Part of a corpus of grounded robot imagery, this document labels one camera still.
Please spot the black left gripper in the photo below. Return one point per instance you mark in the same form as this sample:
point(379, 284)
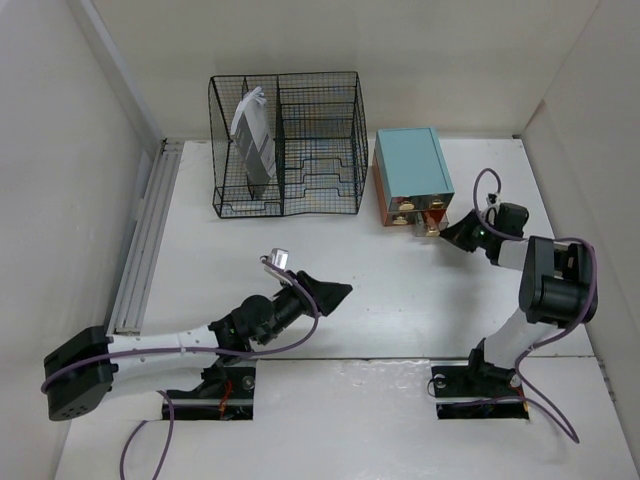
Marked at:
point(326, 293)

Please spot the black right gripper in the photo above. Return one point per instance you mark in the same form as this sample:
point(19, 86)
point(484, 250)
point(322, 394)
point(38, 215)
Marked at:
point(457, 234)

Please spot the blue and orange drawer box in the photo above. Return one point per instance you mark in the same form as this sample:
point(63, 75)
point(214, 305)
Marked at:
point(412, 180)

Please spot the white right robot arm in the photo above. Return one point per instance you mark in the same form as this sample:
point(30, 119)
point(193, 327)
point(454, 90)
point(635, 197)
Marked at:
point(557, 291)

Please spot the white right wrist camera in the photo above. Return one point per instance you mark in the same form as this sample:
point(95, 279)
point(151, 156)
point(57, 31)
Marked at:
point(493, 202)

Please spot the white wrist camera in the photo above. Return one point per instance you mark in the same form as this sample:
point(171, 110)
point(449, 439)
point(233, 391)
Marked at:
point(493, 202)
point(275, 264)

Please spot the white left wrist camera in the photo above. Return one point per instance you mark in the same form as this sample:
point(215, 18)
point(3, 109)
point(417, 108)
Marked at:
point(275, 264)

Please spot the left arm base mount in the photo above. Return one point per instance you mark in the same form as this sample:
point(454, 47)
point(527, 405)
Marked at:
point(225, 394)

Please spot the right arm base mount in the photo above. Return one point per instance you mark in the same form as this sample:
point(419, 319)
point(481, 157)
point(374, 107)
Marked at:
point(459, 397)

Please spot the black wire mesh organizer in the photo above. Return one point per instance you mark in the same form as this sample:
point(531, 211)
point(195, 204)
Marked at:
point(321, 146)

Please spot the aluminium rail frame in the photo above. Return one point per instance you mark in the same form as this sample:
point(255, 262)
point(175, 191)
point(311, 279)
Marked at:
point(125, 316)

